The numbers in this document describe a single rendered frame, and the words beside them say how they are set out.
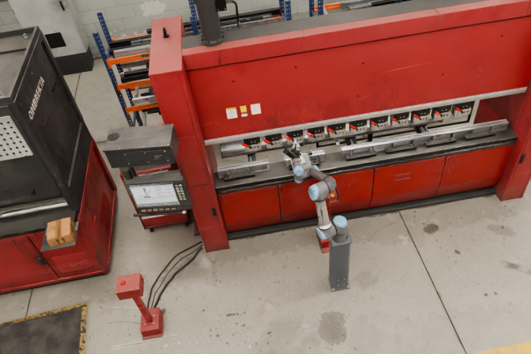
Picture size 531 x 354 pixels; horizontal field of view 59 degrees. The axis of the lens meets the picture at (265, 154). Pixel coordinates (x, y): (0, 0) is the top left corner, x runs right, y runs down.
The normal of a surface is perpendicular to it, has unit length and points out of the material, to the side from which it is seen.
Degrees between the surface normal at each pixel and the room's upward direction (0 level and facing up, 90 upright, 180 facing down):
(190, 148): 90
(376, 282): 0
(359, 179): 90
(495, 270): 0
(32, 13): 90
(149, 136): 0
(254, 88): 90
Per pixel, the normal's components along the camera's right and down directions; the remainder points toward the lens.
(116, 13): 0.16, 0.68
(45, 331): -0.10, -0.71
